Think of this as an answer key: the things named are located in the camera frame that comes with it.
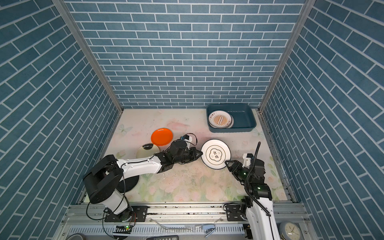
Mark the black round plate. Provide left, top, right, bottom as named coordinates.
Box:
left=116, top=176, right=140, bottom=193

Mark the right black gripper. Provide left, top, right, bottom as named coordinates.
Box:
left=226, top=159, right=253, bottom=184

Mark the white analog clock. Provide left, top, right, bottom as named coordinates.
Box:
left=279, top=222, right=303, bottom=240

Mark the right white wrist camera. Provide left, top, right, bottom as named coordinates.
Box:
left=243, top=154, right=254, bottom=169

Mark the teal plastic bin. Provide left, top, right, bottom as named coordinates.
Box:
left=207, top=104, right=257, bottom=133

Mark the cream plate green edge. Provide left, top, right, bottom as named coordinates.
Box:
left=136, top=143, right=160, bottom=159

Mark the orange plastic plate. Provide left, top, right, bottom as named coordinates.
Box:
left=151, top=128, right=174, bottom=147

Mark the aluminium mounting rail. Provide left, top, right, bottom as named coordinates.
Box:
left=52, top=202, right=319, bottom=240

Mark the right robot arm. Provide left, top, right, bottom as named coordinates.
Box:
left=225, top=142, right=281, bottom=240

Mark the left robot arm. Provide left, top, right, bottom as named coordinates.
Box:
left=83, top=140, right=203, bottom=222

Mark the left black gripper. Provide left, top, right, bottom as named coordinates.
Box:
left=172, top=146, right=205, bottom=165

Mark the white plate clover emblem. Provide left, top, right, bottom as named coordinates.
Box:
left=201, top=140, right=231, bottom=170

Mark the white plate orange sunburst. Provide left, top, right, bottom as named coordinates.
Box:
left=208, top=111, right=235, bottom=129

